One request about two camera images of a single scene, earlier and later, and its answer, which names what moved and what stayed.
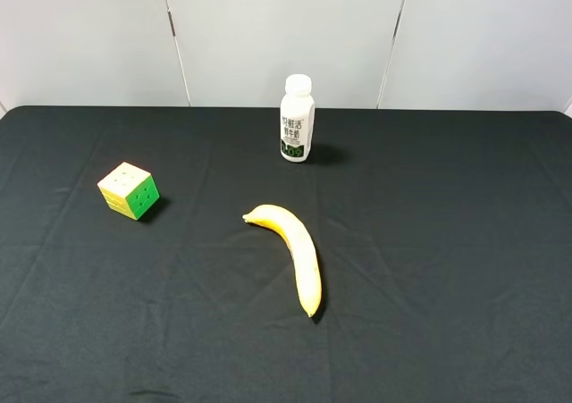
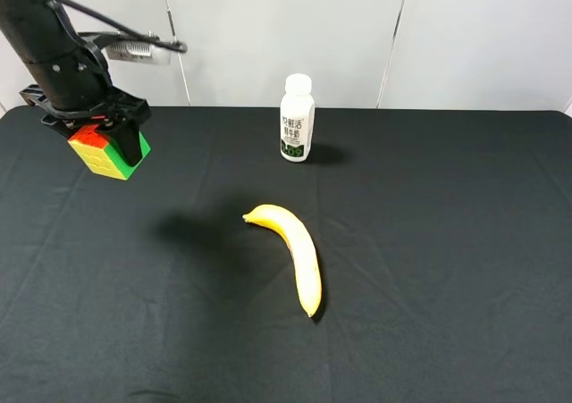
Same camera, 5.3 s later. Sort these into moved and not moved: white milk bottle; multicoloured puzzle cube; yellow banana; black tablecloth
Moved: multicoloured puzzle cube
Not moved: black tablecloth; white milk bottle; yellow banana
